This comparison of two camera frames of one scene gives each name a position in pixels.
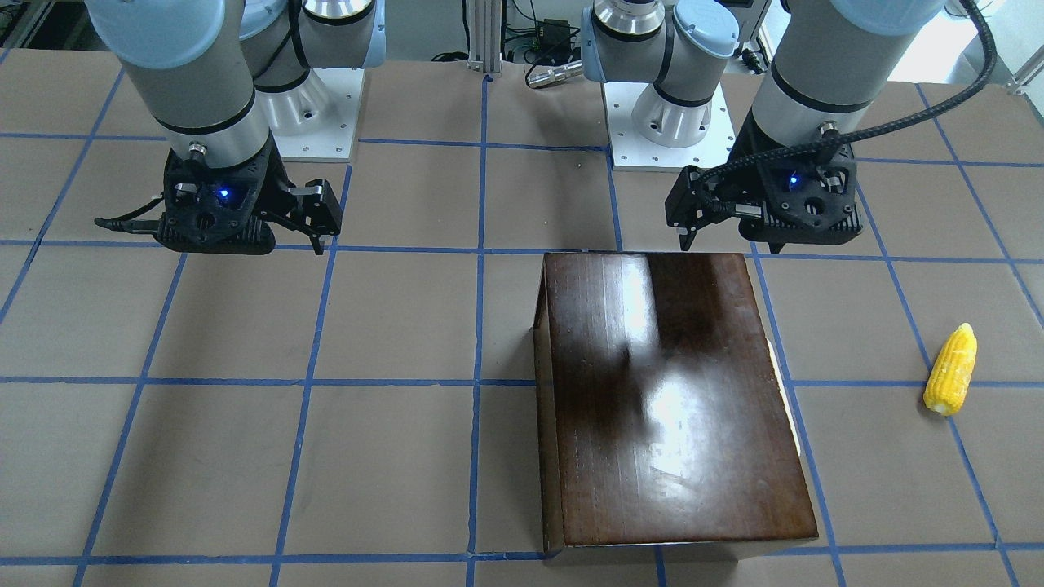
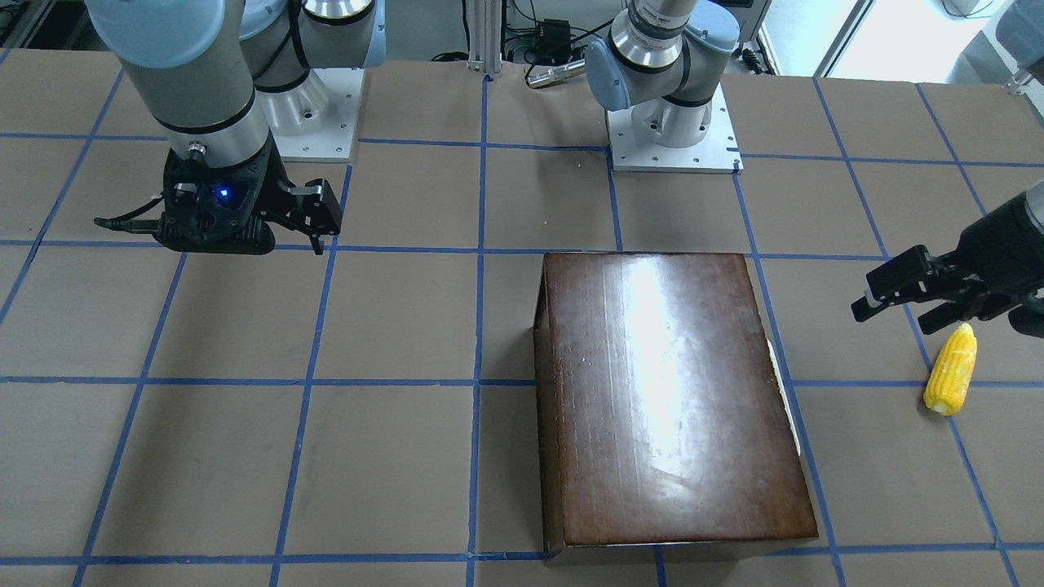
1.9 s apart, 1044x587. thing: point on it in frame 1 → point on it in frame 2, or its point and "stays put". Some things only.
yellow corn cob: x=948 y=380 stays put
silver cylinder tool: x=552 y=75 stays put
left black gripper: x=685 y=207 → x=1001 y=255
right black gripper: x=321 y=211 stays put
